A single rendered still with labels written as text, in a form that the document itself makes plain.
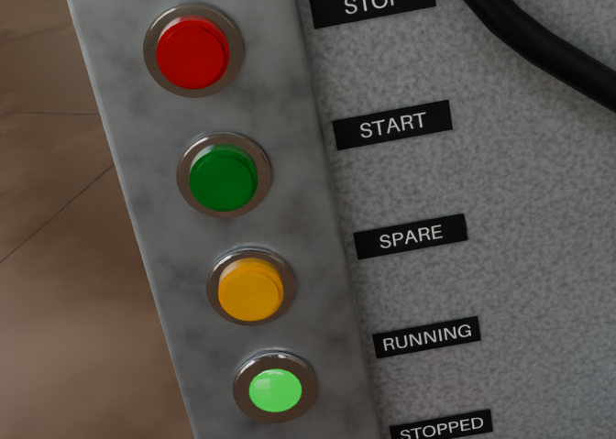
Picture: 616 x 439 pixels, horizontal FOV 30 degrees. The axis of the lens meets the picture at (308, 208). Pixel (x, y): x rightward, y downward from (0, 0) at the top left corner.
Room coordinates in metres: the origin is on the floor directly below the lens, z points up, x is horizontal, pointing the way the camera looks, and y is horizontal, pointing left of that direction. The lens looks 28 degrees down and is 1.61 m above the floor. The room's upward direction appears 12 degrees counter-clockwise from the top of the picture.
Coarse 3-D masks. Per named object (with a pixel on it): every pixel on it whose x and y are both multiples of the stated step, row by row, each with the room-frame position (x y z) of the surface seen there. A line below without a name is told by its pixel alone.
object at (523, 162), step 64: (448, 0) 0.41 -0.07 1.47; (576, 0) 0.41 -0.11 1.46; (320, 64) 0.41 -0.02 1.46; (384, 64) 0.41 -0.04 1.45; (448, 64) 0.41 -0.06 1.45; (512, 64) 0.41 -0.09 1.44; (512, 128) 0.41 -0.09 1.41; (576, 128) 0.41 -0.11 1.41; (384, 192) 0.41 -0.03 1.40; (448, 192) 0.41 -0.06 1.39; (512, 192) 0.41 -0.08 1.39; (576, 192) 0.41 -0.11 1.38; (384, 256) 0.41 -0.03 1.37; (448, 256) 0.41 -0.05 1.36; (512, 256) 0.41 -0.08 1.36; (576, 256) 0.41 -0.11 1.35; (384, 320) 0.41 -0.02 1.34; (448, 320) 0.41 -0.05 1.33; (512, 320) 0.41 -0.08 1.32; (576, 320) 0.41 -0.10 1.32; (384, 384) 0.41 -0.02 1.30; (448, 384) 0.41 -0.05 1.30; (512, 384) 0.41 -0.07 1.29; (576, 384) 0.41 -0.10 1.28
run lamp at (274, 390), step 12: (264, 372) 0.39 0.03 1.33; (276, 372) 0.39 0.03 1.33; (288, 372) 0.39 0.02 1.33; (252, 384) 0.39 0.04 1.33; (264, 384) 0.39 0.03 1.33; (276, 384) 0.39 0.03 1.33; (288, 384) 0.39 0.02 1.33; (300, 384) 0.39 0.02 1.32; (252, 396) 0.39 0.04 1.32; (264, 396) 0.39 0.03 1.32; (276, 396) 0.39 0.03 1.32; (288, 396) 0.39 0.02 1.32; (300, 396) 0.39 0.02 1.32; (264, 408) 0.39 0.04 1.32; (276, 408) 0.39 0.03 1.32; (288, 408) 0.39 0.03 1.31
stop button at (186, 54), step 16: (176, 32) 0.39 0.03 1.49; (192, 32) 0.39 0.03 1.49; (208, 32) 0.39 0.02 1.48; (160, 48) 0.39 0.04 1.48; (176, 48) 0.39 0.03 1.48; (192, 48) 0.39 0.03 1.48; (208, 48) 0.39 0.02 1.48; (224, 48) 0.39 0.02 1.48; (160, 64) 0.39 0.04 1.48; (176, 64) 0.39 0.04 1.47; (192, 64) 0.39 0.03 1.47; (208, 64) 0.39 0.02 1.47; (224, 64) 0.39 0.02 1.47; (176, 80) 0.39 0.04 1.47; (192, 80) 0.39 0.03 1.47; (208, 80) 0.39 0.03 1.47
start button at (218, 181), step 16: (208, 160) 0.39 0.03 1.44; (224, 160) 0.39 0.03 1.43; (240, 160) 0.39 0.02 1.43; (192, 176) 0.39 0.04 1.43; (208, 176) 0.39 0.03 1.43; (224, 176) 0.39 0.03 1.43; (240, 176) 0.39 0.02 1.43; (256, 176) 0.39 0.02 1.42; (192, 192) 0.39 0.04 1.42; (208, 192) 0.39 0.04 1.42; (224, 192) 0.39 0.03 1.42; (240, 192) 0.39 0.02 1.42; (224, 208) 0.39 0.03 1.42
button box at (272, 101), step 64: (128, 0) 0.40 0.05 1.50; (192, 0) 0.40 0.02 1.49; (256, 0) 0.39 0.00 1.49; (128, 64) 0.40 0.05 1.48; (256, 64) 0.39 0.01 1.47; (128, 128) 0.40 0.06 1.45; (192, 128) 0.40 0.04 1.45; (256, 128) 0.40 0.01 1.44; (320, 128) 0.40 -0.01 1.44; (128, 192) 0.40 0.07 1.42; (320, 192) 0.39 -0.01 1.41; (192, 256) 0.40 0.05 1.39; (320, 256) 0.39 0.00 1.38; (192, 320) 0.40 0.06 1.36; (320, 320) 0.39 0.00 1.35; (192, 384) 0.40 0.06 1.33; (320, 384) 0.40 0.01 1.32
